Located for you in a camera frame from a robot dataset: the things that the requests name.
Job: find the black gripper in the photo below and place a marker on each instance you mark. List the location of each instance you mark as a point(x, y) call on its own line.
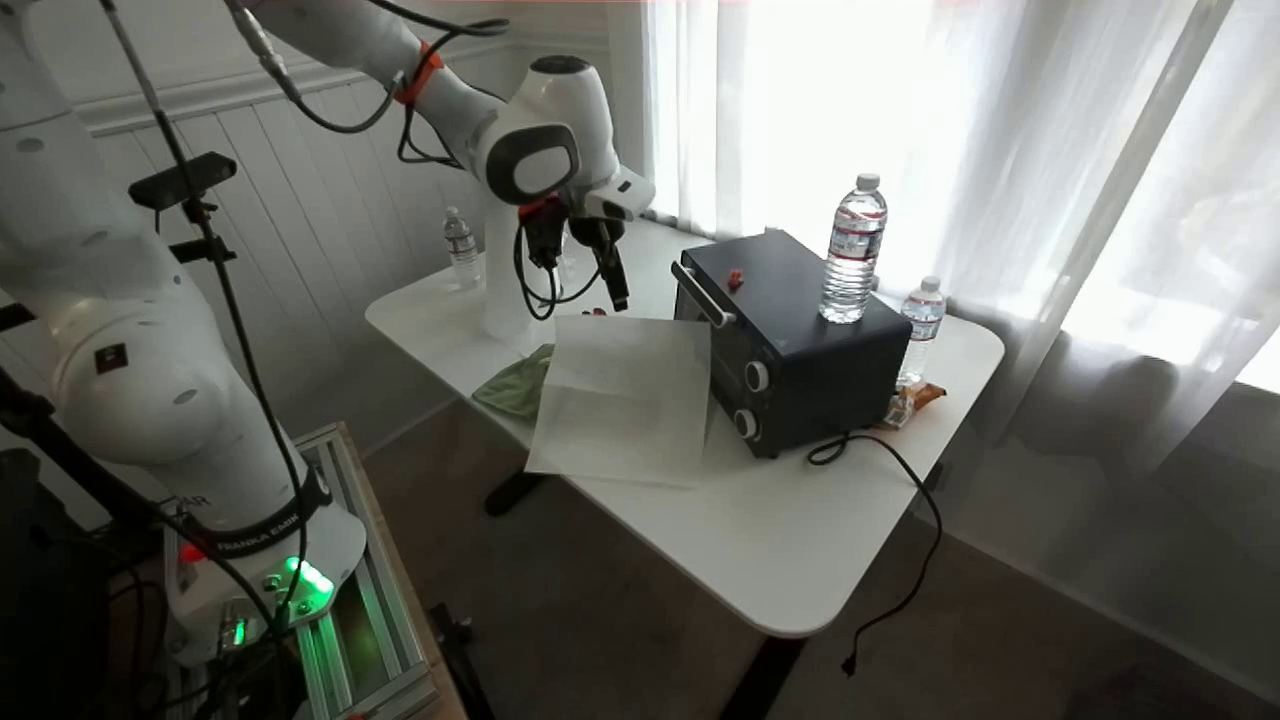
point(598, 224)

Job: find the white paper towel sheet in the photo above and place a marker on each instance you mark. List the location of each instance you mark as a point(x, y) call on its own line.
point(623, 403)

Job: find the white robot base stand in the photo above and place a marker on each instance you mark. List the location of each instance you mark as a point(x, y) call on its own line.
point(386, 624)

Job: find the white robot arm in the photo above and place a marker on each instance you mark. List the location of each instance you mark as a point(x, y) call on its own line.
point(134, 375)

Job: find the black microwave oven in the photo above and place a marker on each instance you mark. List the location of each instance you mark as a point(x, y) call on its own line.
point(815, 362)

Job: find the small red object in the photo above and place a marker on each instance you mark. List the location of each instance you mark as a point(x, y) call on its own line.
point(733, 280)

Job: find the black table leg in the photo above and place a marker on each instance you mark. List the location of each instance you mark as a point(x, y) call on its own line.
point(514, 489)
point(763, 683)

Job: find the large clear water bottle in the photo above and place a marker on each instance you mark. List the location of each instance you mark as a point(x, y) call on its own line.
point(855, 255)

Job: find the small clear water bottle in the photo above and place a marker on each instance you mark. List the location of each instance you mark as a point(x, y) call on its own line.
point(927, 323)

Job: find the orange snack wrapper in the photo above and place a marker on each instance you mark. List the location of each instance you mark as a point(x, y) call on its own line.
point(917, 403)

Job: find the sheer white curtain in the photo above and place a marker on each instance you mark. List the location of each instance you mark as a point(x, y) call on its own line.
point(1067, 202)

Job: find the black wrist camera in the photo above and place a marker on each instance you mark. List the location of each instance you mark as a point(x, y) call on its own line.
point(540, 234)

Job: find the black camera on stand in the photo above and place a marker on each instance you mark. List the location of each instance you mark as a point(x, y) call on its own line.
point(187, 180)

